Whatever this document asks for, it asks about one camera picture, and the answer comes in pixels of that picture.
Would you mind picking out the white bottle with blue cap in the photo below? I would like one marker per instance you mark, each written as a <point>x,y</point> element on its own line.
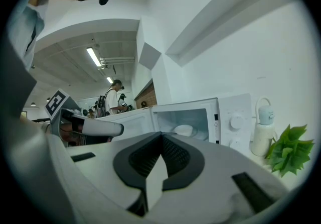
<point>263,137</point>

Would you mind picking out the green artificial plant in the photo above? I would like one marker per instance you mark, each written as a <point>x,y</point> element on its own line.
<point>291,150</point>

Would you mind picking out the white box appliance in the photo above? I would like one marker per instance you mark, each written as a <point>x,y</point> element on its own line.
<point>235,107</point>

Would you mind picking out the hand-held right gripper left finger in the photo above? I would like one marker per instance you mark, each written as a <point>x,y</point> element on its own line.
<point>100,167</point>

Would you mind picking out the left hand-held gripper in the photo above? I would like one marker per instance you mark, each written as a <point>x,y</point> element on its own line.
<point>56,103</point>

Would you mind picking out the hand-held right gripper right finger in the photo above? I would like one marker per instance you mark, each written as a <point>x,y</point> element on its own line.
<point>213,167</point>

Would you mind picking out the white plate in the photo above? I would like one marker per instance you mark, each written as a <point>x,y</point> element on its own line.
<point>184,130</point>

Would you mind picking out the white ceiling pipes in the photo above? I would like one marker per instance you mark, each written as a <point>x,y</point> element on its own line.
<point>118,60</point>

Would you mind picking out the person's light blue shirt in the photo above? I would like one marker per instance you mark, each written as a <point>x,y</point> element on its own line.
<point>25,29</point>

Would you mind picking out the ceiling strip light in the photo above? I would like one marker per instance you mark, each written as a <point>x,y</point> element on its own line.
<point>109,80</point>
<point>93,56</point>

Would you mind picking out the person's left forearm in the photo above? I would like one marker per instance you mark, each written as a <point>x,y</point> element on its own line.
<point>35,123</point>

